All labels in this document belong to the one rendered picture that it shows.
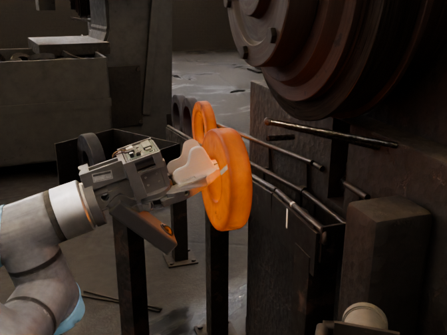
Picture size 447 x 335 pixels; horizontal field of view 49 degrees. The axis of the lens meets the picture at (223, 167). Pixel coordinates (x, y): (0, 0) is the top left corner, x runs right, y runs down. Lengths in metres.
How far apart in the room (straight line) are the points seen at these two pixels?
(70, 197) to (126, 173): 0.08
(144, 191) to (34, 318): 0.21
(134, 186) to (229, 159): 0.13
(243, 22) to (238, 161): 0.32
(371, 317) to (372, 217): 0.13
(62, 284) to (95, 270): 1.46
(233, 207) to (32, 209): 0.27
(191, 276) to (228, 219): 1.39
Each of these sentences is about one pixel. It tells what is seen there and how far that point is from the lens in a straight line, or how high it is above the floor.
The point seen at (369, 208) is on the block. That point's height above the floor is 0.80.
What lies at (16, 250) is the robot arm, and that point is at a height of 0.77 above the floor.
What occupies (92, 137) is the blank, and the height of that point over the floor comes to 0.75.
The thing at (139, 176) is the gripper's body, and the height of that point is 0.86.
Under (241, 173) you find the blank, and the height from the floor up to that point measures 0.86.
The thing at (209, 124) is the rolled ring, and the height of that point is 0.72.
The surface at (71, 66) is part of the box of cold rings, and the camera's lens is 3.17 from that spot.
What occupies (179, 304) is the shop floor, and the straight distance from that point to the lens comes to 1.92.
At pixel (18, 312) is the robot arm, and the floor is 0.73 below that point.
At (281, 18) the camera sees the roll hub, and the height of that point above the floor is 1.06.
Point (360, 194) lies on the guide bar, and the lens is 0.89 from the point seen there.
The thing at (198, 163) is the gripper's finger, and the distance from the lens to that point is 0.71.
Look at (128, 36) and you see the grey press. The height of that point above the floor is 0.82.
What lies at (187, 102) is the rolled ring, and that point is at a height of 0.74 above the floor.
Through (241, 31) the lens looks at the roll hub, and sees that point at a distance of 0.90.
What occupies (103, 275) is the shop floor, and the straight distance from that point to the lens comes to 2.15.
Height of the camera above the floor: 1.08
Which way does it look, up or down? 19 degrees down
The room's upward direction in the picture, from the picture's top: straight up
